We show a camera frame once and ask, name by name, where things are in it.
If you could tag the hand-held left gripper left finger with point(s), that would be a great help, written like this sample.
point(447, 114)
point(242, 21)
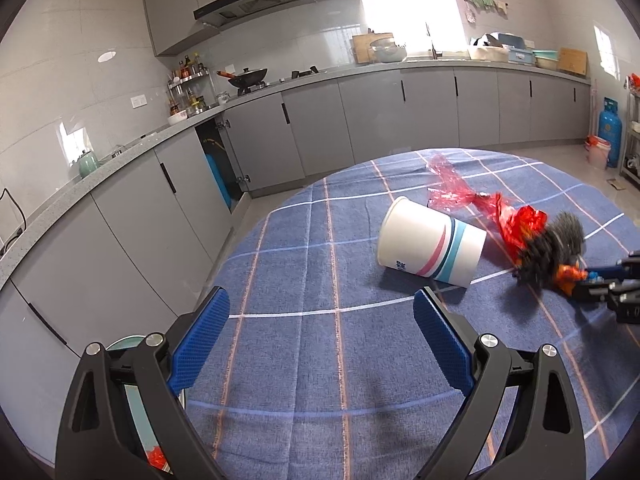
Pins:
point(200, 340)

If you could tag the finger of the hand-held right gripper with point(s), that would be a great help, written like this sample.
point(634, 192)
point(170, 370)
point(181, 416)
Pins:
point(615, 296)
point(625, 269)

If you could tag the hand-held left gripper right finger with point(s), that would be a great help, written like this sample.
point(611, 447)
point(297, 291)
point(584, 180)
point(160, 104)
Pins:
point(445, 340)

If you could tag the orange blue wrapper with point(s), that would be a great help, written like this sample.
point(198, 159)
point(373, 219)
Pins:
point(571, 274)

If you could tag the dark steel wool scrubber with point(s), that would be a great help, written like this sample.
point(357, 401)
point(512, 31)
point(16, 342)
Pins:
point(555, 240)

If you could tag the teal metal trash bin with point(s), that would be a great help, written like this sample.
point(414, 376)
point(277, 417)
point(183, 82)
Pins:
point(135, 420)

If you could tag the white striped paper cup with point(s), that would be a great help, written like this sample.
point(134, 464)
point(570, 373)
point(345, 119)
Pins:
point(415, 240)

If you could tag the white plastic bucket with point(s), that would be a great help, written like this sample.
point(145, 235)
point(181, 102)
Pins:
point(597, 152)

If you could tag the red mesh net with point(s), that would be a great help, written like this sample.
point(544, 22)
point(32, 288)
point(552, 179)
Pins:
point(157, 458)

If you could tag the blue plaid tablecloth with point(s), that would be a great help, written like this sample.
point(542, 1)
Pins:
point(310, 270)

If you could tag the blue gas cylinder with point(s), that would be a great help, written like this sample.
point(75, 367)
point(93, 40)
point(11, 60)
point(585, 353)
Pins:
point(610, 135)

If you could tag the grey kitchen counter cabinets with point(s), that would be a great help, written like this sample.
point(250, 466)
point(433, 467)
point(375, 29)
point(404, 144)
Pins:
point(135, 220)

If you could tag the metal storage rack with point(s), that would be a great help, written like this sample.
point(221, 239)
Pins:
point(632, 130)

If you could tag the pink cellophane wrap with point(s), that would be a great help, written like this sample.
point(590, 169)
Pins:
point(452, 190)

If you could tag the green kettle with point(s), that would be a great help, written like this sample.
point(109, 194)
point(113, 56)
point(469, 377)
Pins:
point(89, 165)

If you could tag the small wooden board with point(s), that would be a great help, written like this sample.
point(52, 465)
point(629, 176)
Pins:
point(572, 61)

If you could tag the white bowl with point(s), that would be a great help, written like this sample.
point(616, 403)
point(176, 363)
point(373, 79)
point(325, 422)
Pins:
point(178, 119)

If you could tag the teal plastic basin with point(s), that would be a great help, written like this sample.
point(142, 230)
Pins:
point(546, 60)

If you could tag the blue plastic basket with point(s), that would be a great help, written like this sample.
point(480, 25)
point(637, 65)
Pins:
point(521, 56)

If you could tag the glass jar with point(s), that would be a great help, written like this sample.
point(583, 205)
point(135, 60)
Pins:
point(223, 98)

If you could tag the metal spice rack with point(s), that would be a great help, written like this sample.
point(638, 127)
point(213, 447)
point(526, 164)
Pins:
point(189, 87)

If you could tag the white basin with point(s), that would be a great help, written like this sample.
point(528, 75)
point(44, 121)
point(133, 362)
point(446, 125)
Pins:
point(487, 52)

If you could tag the black wok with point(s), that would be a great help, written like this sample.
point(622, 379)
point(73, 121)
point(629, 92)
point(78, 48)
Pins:
point(247, 77)

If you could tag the gas stove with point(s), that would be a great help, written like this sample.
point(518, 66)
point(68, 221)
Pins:
point(295, 75)

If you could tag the glass mixing bowl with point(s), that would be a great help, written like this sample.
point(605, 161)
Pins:
point(389, 51)

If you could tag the sink faucet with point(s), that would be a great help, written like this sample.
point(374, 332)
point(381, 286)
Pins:
point(433, 42)

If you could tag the hanging dish cloths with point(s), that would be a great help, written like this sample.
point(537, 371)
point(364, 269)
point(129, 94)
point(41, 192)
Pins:
point(485, 4)

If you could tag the wooden cutting board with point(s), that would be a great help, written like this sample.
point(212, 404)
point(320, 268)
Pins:
point(361, 49)

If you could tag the bright window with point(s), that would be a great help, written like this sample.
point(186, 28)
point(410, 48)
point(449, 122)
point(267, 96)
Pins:
point(410, 0)

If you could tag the white wall socket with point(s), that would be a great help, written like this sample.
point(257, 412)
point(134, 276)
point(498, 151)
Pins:
point(139, 101)

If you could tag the grey wall cabinets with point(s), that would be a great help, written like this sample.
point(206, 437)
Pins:
point(175, 10)

